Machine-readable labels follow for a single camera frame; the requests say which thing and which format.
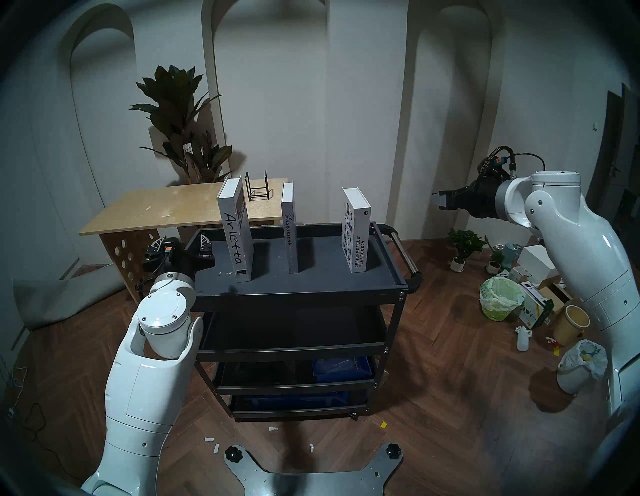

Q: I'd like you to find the beige plastic bucket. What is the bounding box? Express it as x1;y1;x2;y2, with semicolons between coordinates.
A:
552;305;591;347

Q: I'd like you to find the green and white carton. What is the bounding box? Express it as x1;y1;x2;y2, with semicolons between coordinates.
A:
518;281;555;329

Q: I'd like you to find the white cardboard box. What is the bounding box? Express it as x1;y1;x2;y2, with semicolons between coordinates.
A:
517;245;560;282

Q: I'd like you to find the small green plant white pot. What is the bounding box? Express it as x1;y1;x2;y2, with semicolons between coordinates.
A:
446;228;488;273

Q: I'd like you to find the white bin with white bag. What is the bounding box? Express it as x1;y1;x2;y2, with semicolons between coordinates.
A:
556;339;609;395

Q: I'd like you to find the light wooden table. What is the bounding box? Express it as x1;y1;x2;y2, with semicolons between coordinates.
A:
79;178;289;303

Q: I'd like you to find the tiny potted plant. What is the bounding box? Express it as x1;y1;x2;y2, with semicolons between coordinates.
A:
484;236;506;275

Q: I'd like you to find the black floor cable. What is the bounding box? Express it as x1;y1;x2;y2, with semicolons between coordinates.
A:
0;365;76;493

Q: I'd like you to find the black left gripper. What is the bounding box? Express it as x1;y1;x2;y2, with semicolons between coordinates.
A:
145;235;216;286

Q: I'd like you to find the long blue plastic bin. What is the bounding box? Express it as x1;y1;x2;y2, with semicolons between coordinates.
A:
243;391;349;411

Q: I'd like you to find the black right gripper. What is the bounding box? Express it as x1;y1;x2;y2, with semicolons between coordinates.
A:
433;172;503;219

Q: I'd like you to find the dark door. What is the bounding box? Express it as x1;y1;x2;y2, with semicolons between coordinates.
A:
585;82;640;226

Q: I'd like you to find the white Design Hotels yearbook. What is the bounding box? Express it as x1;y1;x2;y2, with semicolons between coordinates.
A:
341;187;372;273

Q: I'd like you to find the large white Arletta book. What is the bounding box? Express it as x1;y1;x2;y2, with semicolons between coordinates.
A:
216;176;254;283

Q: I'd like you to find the tall dark-leaved potted plant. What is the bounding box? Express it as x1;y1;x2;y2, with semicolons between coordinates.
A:
129;65;234;185

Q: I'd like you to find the bin with green bag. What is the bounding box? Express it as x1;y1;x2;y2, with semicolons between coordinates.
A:
479;276;526;322

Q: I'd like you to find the black wire book stand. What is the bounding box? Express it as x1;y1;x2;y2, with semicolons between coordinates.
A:
244;171;271;202

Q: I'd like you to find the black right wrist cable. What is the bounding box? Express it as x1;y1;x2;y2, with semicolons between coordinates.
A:
477;145;546;176

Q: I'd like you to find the black three-tier utility cart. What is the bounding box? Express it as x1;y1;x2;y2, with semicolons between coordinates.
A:
187;223;424;422

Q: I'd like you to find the thin white Discontent book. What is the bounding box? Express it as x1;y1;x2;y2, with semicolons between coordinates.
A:
281;182;299;274

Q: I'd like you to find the grey metal robot base plate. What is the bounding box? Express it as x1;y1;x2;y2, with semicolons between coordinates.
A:
223;444;403;496

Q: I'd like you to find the open brown cardboard box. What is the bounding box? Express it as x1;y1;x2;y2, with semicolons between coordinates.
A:
537;285;573;313

